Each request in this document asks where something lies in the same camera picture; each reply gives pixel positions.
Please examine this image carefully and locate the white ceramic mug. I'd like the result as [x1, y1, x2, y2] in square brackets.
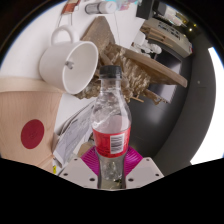
[38, 25, 100, 95]

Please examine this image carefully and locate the white plaster bust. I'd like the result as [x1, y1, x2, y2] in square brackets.
[143, 43, 163, 56]

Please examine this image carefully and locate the white cabinet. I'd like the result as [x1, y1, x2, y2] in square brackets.
[151, 6, 194, 41]

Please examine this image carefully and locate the wooden-handled paintbrush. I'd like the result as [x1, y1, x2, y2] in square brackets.
[60, 0, 81, 15]

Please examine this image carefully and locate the clear red-labelled plastic bottle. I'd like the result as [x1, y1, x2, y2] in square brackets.
[91, 65, 133, 183]

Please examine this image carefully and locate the open printed newspaper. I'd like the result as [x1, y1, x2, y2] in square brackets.
[52, 101, 98, 168]

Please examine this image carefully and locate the wooden easel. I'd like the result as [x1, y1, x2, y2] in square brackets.
[139, 23, 188, 48]

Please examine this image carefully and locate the black flat box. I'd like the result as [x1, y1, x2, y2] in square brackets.
[134, 0, 158, 20]

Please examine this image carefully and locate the small white jar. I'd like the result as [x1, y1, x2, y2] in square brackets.
[84, 1, 118, 15]

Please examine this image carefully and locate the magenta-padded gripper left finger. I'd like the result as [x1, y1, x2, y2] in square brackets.
[57, 146, 100, 190]

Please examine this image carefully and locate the flat round red coaster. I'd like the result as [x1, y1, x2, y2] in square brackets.
[20, 118, 46, 150]

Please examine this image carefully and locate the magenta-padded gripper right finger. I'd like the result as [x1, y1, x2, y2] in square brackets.
[123, 147, 165, 190]

